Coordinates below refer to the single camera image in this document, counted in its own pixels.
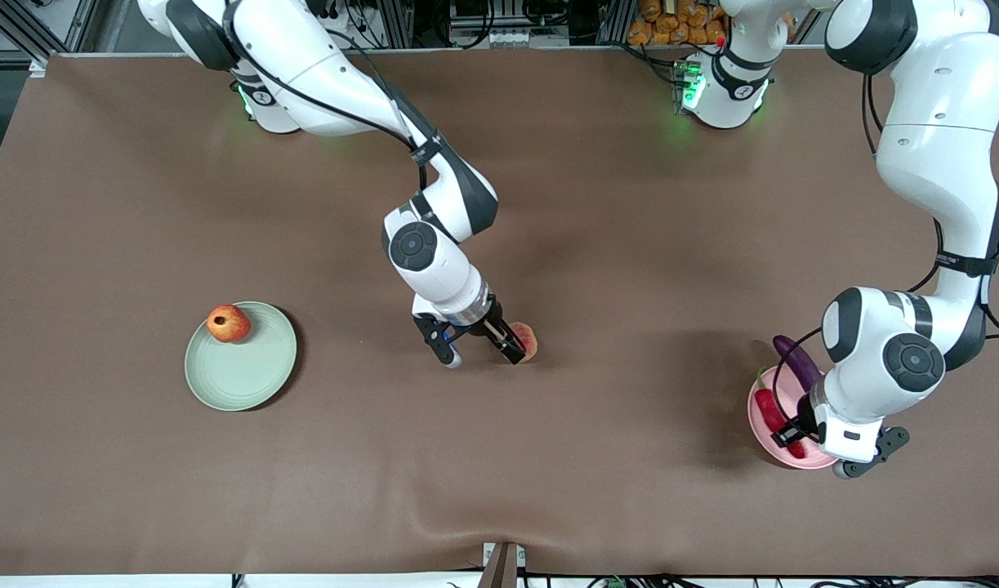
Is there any pink orange peach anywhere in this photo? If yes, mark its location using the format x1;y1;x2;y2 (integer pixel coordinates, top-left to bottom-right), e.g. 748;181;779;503
507;323;539;363

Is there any red chili pepper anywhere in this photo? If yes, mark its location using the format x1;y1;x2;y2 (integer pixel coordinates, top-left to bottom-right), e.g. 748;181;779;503
754;367;806;460

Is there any purple long eggplant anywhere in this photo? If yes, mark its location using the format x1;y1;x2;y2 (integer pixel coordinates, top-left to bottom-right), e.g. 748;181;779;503
773;335;827;393

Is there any red apple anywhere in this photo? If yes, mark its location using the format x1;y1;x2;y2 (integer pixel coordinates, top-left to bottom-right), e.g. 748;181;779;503
206;305;252;344

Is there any pink round plate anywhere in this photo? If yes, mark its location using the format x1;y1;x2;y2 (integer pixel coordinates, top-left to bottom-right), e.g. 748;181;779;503
747;363;855;470

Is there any brown table cover cloth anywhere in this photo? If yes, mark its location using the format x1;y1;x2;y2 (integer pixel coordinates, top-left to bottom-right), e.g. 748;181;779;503
0;42;999;577

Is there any light green round plate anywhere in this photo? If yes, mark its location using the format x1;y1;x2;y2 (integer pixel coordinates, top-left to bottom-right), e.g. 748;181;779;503
185;301;298;412

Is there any white electronics box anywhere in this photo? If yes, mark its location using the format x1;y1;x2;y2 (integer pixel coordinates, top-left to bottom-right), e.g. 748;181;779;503
448;0;549;48

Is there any pile of orange objects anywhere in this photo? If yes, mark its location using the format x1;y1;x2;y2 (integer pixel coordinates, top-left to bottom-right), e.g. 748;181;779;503
627;0;729;47

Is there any grey metal table bracket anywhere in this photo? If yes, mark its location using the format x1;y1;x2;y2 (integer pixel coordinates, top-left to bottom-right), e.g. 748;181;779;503
476;541;527;588

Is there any aluminium frame post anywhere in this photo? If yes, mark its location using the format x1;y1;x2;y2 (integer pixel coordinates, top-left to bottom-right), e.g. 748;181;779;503
375;0;414;48

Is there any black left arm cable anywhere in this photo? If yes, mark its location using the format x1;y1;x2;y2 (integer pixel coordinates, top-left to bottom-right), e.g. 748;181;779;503
771;73;999;430

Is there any aluminium frame rail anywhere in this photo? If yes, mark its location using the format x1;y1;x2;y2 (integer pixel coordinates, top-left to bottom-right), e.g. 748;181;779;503
0;0;100;55

